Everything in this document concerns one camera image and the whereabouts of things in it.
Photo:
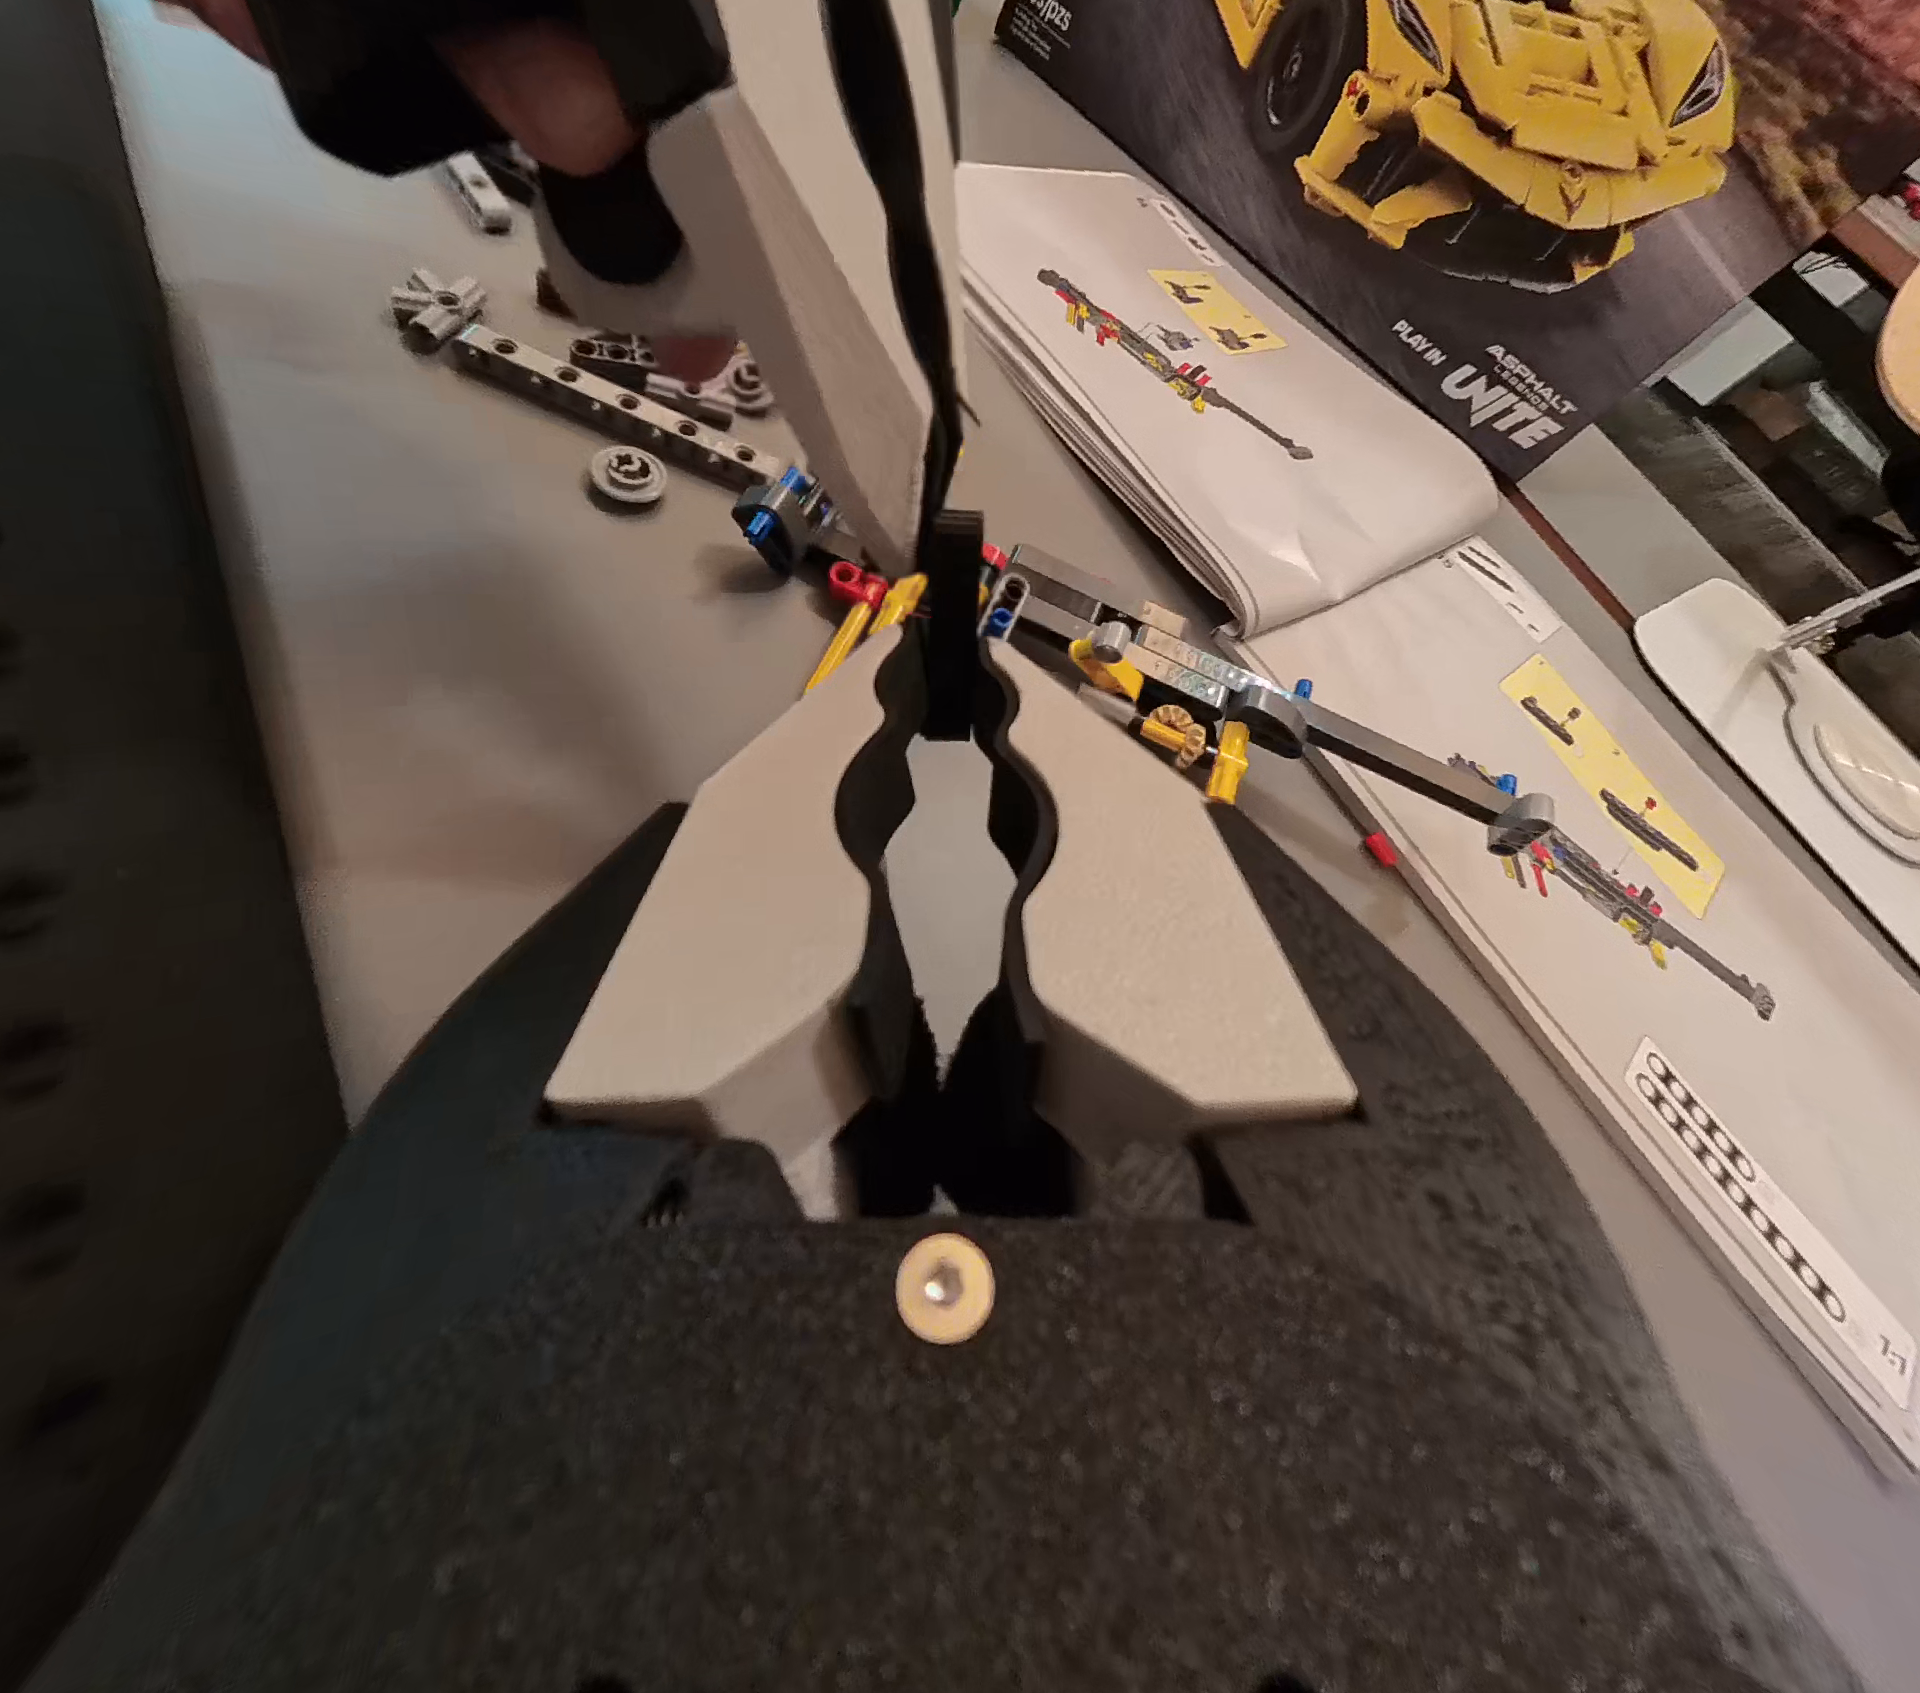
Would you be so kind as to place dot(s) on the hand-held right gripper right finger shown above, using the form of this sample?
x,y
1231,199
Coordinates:
x,y
1185,960

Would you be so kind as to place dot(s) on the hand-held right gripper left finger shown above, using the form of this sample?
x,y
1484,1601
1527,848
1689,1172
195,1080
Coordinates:
x,y
734,960

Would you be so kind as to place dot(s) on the grey lego beam assembly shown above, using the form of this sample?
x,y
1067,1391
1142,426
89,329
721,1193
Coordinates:
x,y
1395,756

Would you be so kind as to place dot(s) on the short black lego beam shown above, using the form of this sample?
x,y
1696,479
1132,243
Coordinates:
x,y
951,614

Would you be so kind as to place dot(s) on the grey lego pulley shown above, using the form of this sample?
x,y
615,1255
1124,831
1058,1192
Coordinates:
x,y
626,477
747,385

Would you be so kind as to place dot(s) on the light grey lego beam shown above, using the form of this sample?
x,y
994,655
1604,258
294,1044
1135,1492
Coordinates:
x,y
631,411

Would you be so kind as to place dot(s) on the light grey lego connector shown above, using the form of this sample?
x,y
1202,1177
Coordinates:
x,y
438,310

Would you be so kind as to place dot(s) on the yellow car lego box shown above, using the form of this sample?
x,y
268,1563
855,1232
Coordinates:
x,y
1424,72

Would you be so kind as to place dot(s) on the open instruction booklet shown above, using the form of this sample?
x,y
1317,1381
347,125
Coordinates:
x,y
1351,479

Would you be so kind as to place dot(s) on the wooden board white stand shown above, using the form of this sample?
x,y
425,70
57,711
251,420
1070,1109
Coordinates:
x,y
1725,674

